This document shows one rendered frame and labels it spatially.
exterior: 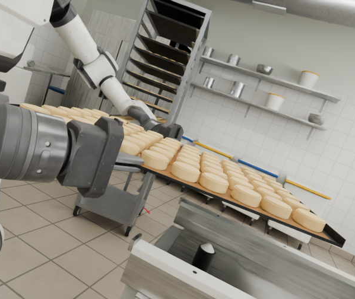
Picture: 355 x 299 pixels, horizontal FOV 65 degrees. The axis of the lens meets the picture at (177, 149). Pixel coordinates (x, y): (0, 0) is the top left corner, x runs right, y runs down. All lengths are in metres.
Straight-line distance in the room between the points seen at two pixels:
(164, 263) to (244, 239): 0.32
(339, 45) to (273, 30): 0.92
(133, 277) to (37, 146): 0.23
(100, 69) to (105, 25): 3.59
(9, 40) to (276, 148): 3.97
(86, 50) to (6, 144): 0.74
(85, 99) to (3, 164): 4.16
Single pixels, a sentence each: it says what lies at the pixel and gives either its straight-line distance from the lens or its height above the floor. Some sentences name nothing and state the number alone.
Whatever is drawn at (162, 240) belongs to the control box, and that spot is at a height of 0.84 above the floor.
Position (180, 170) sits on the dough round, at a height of 1.01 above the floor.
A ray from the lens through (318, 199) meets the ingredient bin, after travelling 3.81.
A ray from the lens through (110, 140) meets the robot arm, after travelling 0.39.
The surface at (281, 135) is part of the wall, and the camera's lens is 4.39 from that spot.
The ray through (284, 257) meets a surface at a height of 0.88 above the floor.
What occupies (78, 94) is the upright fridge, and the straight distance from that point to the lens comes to 4.58.
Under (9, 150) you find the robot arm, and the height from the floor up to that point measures 1.00.
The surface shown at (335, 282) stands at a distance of 0.75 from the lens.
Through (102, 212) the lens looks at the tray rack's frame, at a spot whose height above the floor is 0.15.
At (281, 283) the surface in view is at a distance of 0.69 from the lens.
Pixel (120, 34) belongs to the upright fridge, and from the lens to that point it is 4.44.
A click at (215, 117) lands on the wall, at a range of 4.51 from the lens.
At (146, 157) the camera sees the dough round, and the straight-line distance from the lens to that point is 0.47.
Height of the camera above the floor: 1.11
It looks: 8 degrees down
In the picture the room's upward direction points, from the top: 21 degrees clockwise
